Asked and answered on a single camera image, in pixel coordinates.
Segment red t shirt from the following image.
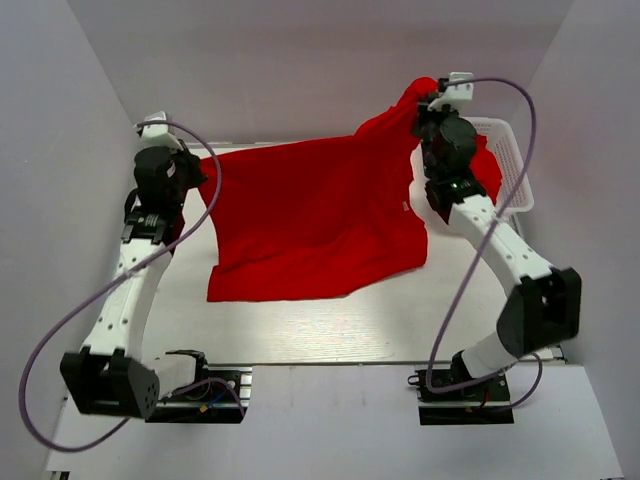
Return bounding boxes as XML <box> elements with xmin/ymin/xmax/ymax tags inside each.
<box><xmin>199</xmin><ymin>77</ymin><xmax>437</xmax><ymax>302</ymax></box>

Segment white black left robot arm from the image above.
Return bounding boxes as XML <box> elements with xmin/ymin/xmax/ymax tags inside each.
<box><xmin>60</xmin><ymin>145</ymin><xmax>212</xmax><ymax>419</ymax></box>

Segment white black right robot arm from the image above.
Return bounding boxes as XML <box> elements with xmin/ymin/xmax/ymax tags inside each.
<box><xmin>413</xmin><ymin>102</ymin><xmax>582</xmax><ymax>399</ymax></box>

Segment red shirts in basket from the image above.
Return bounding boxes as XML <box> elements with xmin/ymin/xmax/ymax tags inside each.
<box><xmin>470</xmin><ymin>134</ymin><xmax>503</xmax><ymax>205</ymax></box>

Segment white plastic laundry basket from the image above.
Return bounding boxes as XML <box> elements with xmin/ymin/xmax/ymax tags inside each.
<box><xmin>409</xmin><ymin>117</ymin><xmax>534</xmax><ymax>219</ymax></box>

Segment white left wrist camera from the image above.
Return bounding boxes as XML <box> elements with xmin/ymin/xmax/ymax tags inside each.
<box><xmin>134</xmin><ymin>124</ymin><xmax>183</xmax><ymax>151</ymax></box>

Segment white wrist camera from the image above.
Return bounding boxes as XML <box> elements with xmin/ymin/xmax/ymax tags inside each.
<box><xmin>134</xmin><ymin>124</ymin><xmax>183</xmax><ymax>151</ymax></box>
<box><xmin>427</xmin><ymin>72</ymin><xmax>474</xmax><ymax>111</ymax></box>

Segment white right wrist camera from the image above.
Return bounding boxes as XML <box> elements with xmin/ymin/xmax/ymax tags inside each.
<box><xmin>427</xmin><ymin>72</ymin><xmax>474</xmax><ymax>111</ymax></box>

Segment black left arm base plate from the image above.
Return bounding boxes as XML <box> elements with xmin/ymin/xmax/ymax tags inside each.
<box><xmin>146</xmin><ymin>365</ymin><xmax>253</xmax><ymax>425</ymax></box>

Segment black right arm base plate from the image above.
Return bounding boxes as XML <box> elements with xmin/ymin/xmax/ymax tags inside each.
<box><xmin>407</xmin><ymin>369</ymin><xmax>514</xmax><ymax>426</ymax></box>

